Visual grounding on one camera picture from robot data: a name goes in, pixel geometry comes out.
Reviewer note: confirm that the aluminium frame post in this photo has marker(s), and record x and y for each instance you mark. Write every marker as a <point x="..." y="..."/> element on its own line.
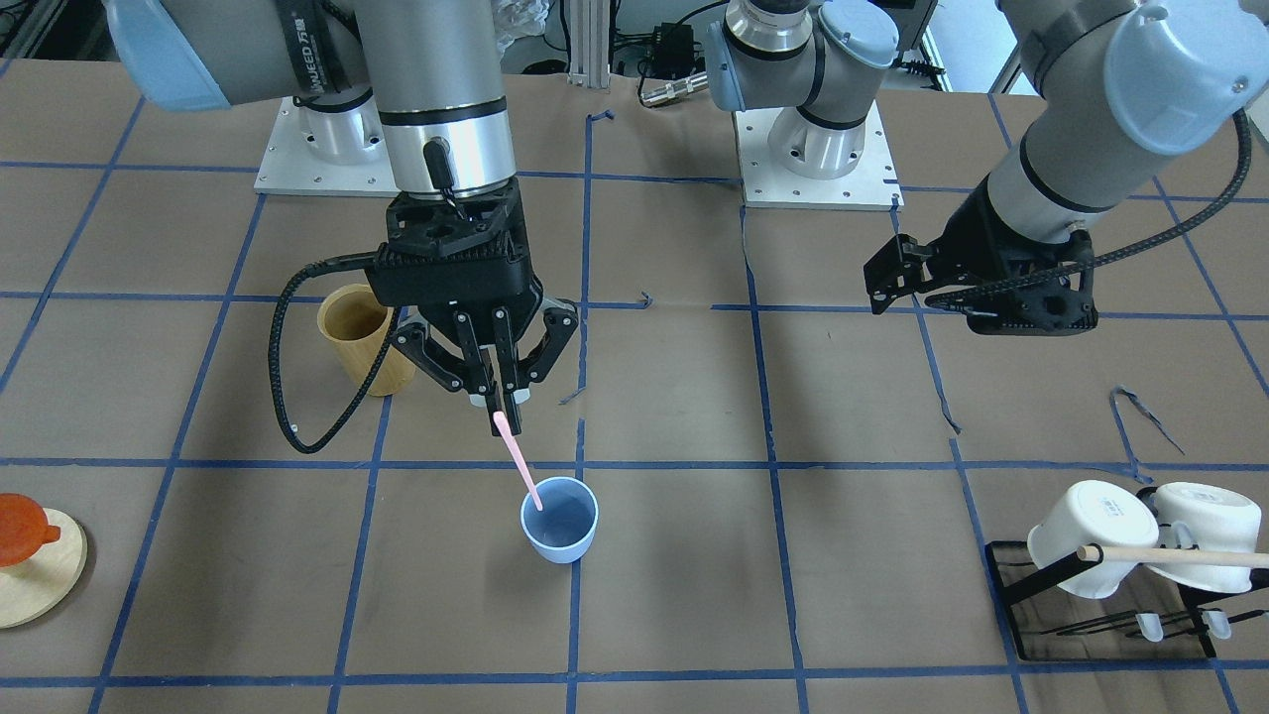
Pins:
<point x="590" y="29"/>

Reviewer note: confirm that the bamboo cylinder holder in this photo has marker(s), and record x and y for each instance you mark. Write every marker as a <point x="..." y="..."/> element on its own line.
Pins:
<point x="356" y="325"/>

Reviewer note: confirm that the wooden mug tree stand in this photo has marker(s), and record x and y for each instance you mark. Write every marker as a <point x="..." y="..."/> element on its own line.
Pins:
<point x="33" y="588"/>

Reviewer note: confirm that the white mug far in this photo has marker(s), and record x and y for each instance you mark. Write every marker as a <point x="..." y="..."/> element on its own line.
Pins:
<point x="1213" y="519"/>

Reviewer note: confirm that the white mug near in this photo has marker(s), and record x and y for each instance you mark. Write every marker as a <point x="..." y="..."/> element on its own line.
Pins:
<point x="1092" y="512"/>

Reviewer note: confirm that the white mug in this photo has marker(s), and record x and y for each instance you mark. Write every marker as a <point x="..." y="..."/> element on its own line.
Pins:
<point x="1092" y="512"/>
<point x="1213" y="519"/>

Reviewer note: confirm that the black wire mug rack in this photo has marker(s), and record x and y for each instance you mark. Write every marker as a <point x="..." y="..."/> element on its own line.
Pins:
<point x="1147" y="618"/>

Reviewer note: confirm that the light blue cup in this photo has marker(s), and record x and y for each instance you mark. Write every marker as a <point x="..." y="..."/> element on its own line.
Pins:
<point x="565" y="527"/>

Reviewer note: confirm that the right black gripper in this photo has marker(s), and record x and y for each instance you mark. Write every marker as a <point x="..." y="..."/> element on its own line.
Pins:
<point x="551" y="324"/>

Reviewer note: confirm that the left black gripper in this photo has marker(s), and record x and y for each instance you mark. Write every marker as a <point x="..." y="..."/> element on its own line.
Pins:
<point x="981" y="241"/>

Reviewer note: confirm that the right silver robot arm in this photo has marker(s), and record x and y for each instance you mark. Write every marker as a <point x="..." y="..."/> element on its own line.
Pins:
<point x="431" y="66"/>

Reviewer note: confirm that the orange cup on stand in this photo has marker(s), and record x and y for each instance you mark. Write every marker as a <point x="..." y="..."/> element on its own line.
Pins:
<point x="25" y="528"/>

